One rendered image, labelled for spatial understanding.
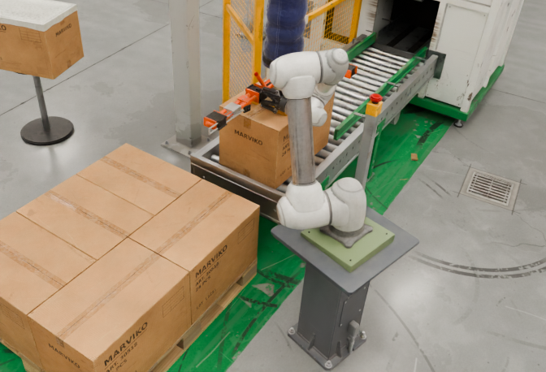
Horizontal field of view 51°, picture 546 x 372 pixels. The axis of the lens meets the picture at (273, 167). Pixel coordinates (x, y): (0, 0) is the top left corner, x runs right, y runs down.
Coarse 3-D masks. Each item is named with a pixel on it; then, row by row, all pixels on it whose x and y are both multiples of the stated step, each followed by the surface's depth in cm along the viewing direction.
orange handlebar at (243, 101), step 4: (268, 80) 309; (272, 84) 306; (240, 96) 293; (244, 96) 293; (248, 96) 296; (240, 100) 290; (244, 100) 290; (248, 100) 290; (252, 100) 292; (240, 104) 287; (244, 104) 288; (248, 104) 290; (220, 112) 280; (224, 112) 282; (228, 116) 278; (208, 124) 271; (212, 124) 271
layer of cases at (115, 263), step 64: (64, 192) 307; (128, 192) 310; (192, 192) 314; (0, 256) 268; (64, 256) 270; (128, 256) 272; (192, 256) 275; (256, 256) 330; (0, 320) 265; (64, 320) 240; (128, 320) 242; (192, 320) 289
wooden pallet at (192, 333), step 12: (252, 264) 329; (240, 276) 321; (252, 276) 336; (228, 288) 313; (240, 288) 328; (216, 300) 305; (228, 300) 321; (204, 312) 298; (216, 312) 313; (204, 324) 306; (180, 336) 285; (192, 336) 295; (12, 348) 275; (180, 348) 293; (24, 360) 273; (168, 360) 287
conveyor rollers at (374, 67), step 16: (368, 48) 483; (368, 64) 459; (384, 64) 461; (400, 64) 463; (352, 80) 433; (368, 80) 435; (384, 80) 437; (400, 80) 440; (336, 96) 414; (352, 96) 417; (368, 96) 420; (384, 96) 415; (336, 112) 398; (352, 112) 393; (352, 128) 377; (336, 144) 365; (320, 160) 345
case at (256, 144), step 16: (256, 112) 308; (272, 112) 309; (224, 128) 318; (240, 128) 311; (256, 128) 304; (272, 128) 297; (320, 128) 340; (224, 144) 324; (240, 144) 316; (256, 144) 309; (272, 144) 302; (288, 144) 311; (320, 144) 349; (224, 160) 331; (240, 160) 323; (256, 160) 315; (272, 160) 308; (288, 160) 319; (256, 176) 322; (272, 176) 314; (288, 176) 328
